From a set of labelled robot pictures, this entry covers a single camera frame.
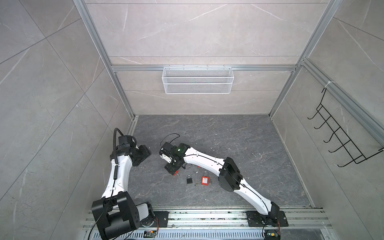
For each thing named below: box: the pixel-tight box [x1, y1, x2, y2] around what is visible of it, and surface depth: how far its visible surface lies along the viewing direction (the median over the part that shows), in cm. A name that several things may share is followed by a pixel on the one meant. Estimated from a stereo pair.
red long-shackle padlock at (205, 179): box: [201, 170, 210, 186], surface depth 86 cm
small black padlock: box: [186, 174, 193, 184], surface depth 88 cm
